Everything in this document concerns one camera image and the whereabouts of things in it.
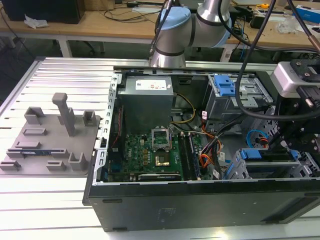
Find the black graphics card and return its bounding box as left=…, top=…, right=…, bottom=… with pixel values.
left=137, top=172, right=183, bottom=182

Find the black wire bundle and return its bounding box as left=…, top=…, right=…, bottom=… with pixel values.
left=199, top=104, right=273, bottom=181

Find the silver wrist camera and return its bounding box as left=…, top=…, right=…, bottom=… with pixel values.
left=272, top=61, right=320, bottom=98

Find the large black box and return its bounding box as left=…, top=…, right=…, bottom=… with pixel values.
left=1, top=0, right=86, bottom=25

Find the hard disk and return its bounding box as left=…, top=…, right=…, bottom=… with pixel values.
left=238, top=146, right=301, bottom=164

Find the silver CPU socket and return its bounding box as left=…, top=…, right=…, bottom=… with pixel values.
left=151, top=127, right=172, bottom=152

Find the yellow black power wire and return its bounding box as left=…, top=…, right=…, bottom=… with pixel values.
left=170, top=92, right=197, bottom=125

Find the blue disk data wire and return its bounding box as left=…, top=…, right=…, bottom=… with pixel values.
left=245, top=129, right=270, bottom=149

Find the blue drive cage latch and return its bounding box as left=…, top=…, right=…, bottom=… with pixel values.
left=214, top=74, right=241, bottom=98

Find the black RAM slot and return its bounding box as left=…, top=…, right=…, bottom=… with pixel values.
left=178, top=133, right=191, bottom=181
left=187, top=133, right=201, bottom=180

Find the crumpled white plastic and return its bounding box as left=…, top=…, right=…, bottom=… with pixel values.
left=23, top=14, right=50, bottom=29

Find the RAM stick blue label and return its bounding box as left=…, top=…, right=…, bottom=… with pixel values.
left=21, top=149, right=54, bottom=156

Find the black cable copper sleeve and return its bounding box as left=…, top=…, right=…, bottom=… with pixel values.
left=286, top=0, right=320, bottom=52

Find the small black device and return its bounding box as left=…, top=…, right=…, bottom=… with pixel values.
left=249, top=12, right=270, bottom=29

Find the orange red wire bundle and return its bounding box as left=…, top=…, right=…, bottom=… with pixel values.
left=199, top=124, right=226, bottom=173

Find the grey power supply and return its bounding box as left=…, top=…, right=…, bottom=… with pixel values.
left=116, top=74, right=176, bottom=136

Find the brown square chip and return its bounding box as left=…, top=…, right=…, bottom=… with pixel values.
left=154, top=155, right=172, bottom=167

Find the silver disk bay cage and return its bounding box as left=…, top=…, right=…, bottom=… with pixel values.
left=223, top=106, right=320, bottom=180

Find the green motherboard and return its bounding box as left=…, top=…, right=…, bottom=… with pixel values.
left=107, top=132, right=209, bottom=182

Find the blue cardboard box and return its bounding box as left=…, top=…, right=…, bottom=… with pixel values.
left=294, top=6, right=320, bottom=25

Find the black PC case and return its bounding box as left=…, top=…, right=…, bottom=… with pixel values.
left=82, top=65, right=320, bottom=232

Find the grey parts rack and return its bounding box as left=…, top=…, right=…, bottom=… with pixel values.
left=0, top=92, right=104, bottom=177

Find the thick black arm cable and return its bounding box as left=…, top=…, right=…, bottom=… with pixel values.
left=234, top=0, right=278, bottom=120

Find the wooden desk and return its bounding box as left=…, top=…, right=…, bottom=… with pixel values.
left=0, top=0, right=320, bottom=55

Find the clear plastic bag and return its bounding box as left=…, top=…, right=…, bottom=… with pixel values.
left=277, top=16, right=298, bottom=35

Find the silver optical drive cage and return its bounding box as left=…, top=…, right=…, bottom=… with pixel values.
left=202, top=74, right=275, bottom=124

